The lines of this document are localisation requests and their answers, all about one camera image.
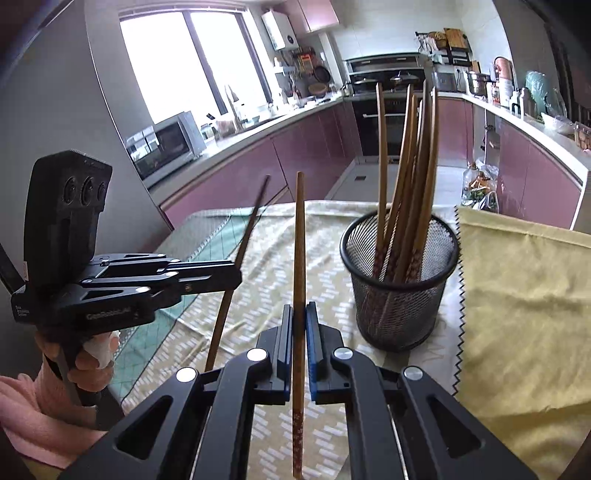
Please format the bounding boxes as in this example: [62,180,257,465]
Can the white microwave oven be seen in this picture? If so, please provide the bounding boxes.
[125,110,208,182]

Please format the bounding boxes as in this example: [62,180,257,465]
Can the black mesh utensil holder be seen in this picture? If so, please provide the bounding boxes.
[340,212,461,353]

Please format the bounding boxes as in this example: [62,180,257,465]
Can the patterned beige tablecloth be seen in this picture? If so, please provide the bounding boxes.
[111,200,463,480]

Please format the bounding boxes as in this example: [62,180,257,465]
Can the black wall rack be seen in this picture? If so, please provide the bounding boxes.
[415,28,474,68]

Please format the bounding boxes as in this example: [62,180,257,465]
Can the plastic bag of greens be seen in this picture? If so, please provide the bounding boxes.
[470,191,502,214]

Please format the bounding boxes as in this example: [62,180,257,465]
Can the person's left hand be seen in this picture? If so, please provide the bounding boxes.
[35,330,120,407]

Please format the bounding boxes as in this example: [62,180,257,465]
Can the kitchen window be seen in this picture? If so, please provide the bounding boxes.
[119,8,271,126]

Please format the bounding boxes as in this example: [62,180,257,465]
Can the black range hood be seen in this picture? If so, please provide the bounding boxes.
[345,54,428,75]

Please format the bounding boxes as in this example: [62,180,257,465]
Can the steel stockpot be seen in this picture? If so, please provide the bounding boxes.
[466,69,491,96]

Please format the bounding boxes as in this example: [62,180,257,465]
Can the grey refrigerator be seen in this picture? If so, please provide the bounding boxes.
[0,0,177,288]

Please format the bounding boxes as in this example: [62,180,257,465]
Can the wooden chopstick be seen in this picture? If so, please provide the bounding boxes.
[204,174,271,373]
[291,172,307,480]

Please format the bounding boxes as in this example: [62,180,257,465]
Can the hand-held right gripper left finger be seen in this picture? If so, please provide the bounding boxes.
[60,305,294,480]

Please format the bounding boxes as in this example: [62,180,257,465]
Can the bunch of brown chopsticks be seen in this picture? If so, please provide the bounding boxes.
[369,79,440,333]

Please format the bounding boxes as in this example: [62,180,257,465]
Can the pink kettle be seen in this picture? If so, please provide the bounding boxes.
[492,56,516,82]

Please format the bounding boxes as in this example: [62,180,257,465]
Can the pink lower cabinet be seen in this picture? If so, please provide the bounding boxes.
[496,119,585,230]
[436,99,474,160]
[159,103,356,228]

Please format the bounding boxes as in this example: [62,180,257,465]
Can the white water heater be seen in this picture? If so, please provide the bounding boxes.
[261,8,299,51]

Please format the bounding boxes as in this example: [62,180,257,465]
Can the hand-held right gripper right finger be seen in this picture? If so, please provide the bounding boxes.
[305,302,539,480]

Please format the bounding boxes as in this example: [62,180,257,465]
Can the black built-in oven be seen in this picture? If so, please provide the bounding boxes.
[351,96,433,158]

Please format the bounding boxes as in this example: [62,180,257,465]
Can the pink cabinet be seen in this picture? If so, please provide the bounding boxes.
[436,99,474,160]
[283,0,341,33]
[159,103,356,228]
[496,119,585,230]

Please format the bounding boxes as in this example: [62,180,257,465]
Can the yellow cloth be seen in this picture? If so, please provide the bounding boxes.
[454,205,591,480]

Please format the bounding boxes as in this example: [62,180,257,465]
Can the teal covered appliance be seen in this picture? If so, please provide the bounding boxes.
[526,69,567,121]

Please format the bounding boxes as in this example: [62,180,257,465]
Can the cooking oil bottle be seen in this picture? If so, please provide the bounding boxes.
[464,165,482,204]

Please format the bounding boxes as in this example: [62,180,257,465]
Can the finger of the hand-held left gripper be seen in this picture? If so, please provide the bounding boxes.
[80,252,243,308]

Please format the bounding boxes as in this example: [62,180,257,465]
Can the silver rice cooker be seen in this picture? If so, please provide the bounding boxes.
[433,69,458,92]

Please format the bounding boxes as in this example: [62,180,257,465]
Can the pink upper cabinet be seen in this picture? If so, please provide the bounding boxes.
[283,0,341,33]

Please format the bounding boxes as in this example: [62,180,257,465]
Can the steel kitchen faucet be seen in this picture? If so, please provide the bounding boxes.
[224,85,246,131]

